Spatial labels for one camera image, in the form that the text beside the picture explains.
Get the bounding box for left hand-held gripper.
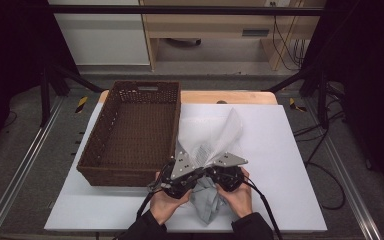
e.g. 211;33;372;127
152;150;208;200

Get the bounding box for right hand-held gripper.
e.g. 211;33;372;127
209;152;249;193

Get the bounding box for white waffle towel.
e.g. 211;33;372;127
176;107;244;225

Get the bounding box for brown wicker basket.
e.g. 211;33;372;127
76;79;182;188

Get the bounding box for person's right hand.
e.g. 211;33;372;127
215;167;254;220

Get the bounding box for person's left hand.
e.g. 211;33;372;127
149;171;193;226

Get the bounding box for white board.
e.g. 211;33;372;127
43;102;328;233

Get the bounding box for wooden table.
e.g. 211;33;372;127
99;89;279;106

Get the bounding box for yellow black tape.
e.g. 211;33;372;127
288;97;308;113
74;95;89;114

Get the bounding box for black metal stand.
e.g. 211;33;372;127
266;63;331;129
39;63;106;128

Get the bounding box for grey chair base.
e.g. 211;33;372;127
164;37;203;48

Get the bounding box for light wooden desk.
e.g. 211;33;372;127
139;0;326;72

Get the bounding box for white cabinet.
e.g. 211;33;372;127
47;0;151;67

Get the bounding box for black horizontal bar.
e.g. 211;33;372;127
46;4;326;17

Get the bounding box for dark curtain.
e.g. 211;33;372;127
301;0;384;205
0;0;80;164

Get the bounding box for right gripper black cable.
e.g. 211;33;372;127
243;179;284;240

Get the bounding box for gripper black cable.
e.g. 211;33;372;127
135;190;156;220
243;179;284;240

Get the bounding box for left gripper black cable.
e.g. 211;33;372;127
135;190;156;220

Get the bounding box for black floor cables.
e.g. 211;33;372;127
293;109;348;211

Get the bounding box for aluminium floor rail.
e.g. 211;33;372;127
304;96;384;240
0;96;65;240

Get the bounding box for black cables at desk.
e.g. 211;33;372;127
271;14;309;72

